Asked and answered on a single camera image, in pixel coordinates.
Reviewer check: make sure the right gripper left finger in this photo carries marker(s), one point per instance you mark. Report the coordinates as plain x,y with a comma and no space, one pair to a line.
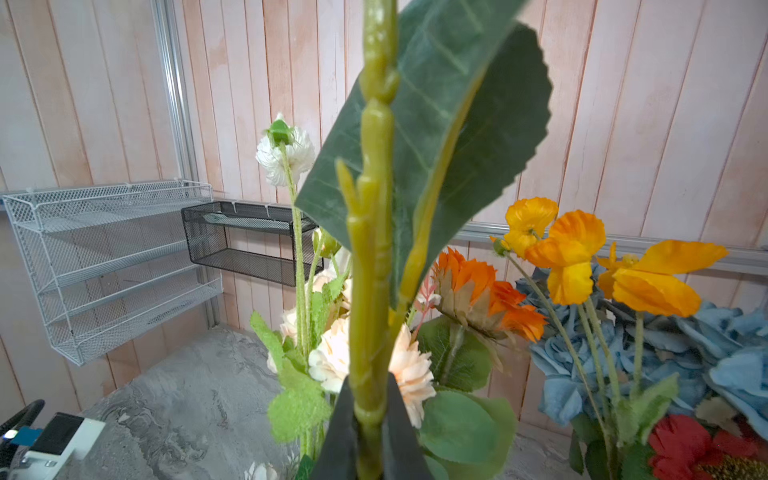
338,456

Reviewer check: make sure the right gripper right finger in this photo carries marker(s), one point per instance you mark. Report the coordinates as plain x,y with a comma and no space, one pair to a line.
401,454

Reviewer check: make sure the white poppy flower stem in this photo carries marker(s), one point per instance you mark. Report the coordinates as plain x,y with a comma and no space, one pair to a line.
283,153

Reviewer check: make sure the cream peach carnation bunch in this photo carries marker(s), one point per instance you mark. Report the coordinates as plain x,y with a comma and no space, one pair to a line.
358,333

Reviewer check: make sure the orange flower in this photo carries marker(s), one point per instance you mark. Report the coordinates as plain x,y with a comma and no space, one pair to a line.
465,315

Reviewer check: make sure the dusty blue rose bunch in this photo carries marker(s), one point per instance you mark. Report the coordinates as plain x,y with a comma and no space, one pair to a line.
718,356

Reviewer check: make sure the red gerbera flower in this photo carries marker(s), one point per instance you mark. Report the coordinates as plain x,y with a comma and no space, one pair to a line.
684,449

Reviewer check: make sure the yellow flower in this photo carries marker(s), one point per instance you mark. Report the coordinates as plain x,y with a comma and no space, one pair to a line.
567,246

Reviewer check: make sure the blue hydrangea flower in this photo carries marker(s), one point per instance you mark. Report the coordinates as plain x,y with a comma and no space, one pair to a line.
450,105

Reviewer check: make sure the black mesh basket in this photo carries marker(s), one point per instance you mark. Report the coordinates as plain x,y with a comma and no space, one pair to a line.
239,237

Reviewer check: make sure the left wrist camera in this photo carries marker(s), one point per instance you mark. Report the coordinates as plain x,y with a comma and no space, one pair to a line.
33,453

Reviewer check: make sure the white wire mesh shelf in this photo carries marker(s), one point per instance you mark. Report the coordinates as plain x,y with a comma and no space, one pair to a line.
109,263

